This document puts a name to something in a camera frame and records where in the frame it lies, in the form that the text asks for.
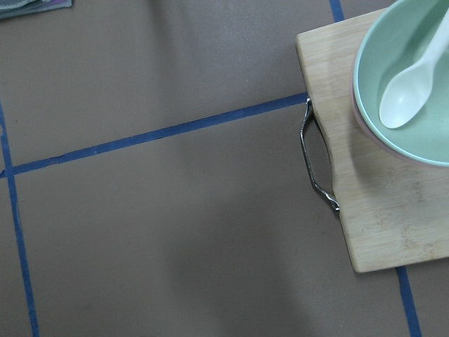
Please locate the grey folded cloth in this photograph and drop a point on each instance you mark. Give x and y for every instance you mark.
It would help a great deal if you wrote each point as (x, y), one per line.
(15, 8)

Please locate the white spoon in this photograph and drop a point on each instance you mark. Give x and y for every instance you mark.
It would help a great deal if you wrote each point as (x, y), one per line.
(409, 90)

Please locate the green bowl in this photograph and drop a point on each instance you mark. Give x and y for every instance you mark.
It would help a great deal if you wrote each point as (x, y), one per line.
(396, 40)

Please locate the wooden cutting board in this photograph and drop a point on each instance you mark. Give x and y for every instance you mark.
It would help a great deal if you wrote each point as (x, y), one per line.
(393, 212)

